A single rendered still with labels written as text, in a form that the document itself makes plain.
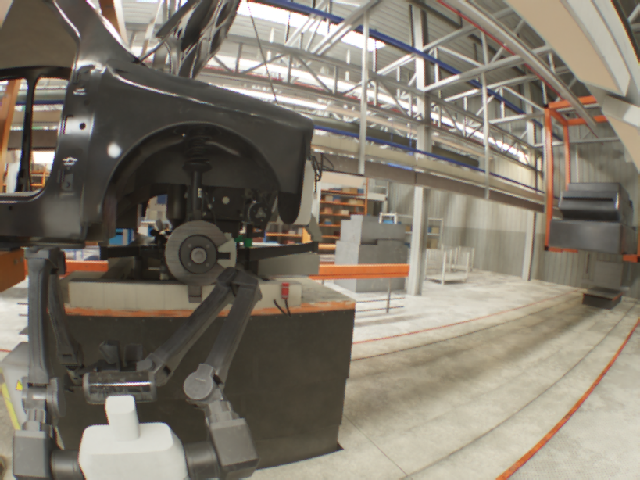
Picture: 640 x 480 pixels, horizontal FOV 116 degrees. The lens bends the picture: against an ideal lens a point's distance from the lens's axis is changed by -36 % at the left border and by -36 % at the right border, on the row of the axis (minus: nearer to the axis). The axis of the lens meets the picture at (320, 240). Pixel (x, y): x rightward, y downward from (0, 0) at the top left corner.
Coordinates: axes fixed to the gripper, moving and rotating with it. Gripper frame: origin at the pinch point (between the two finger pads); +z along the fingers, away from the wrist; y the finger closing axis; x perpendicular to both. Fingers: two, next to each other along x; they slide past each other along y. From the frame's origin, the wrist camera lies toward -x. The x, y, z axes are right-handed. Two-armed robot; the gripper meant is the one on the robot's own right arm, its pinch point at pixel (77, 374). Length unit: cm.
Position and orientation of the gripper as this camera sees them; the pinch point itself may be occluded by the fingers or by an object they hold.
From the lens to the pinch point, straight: 101.1
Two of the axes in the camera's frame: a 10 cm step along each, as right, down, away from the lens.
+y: 4.4, 0.8, -9.0
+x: -0.7, 10.0, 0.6
